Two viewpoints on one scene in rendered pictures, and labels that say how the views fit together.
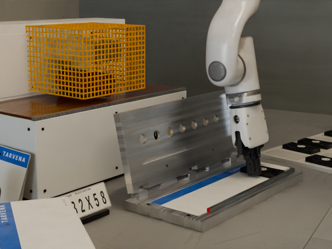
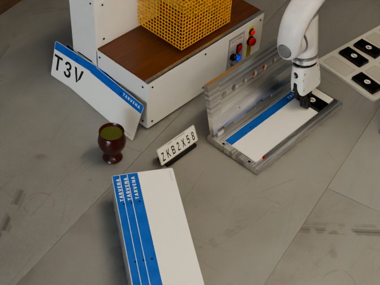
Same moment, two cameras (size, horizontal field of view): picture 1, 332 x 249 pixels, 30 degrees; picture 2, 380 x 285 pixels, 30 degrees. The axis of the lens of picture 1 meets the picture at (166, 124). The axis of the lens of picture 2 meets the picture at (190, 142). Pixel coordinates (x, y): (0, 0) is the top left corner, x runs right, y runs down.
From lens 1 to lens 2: 1.14 m
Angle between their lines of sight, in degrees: 33
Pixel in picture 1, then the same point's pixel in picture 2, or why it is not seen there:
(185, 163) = (254, 100)
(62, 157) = (165, 97)
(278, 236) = (306, 185)
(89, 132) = (184, 74)
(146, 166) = (224, 114)
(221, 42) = (290, 34)
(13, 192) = (131, 126)
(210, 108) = not seen: hidden behind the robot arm
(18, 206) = (143, 178)
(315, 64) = not seen: outside the picture
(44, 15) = not seen: outside the picture
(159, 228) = (229, 168)
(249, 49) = (313, 29)
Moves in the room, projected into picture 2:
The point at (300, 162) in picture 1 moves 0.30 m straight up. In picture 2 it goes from (346, 80) to (366, 7)
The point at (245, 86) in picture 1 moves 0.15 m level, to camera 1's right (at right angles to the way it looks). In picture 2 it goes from (306, 55) to (355, 60)
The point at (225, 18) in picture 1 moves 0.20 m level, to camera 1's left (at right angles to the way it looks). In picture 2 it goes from (296, 14) to (227, 7)
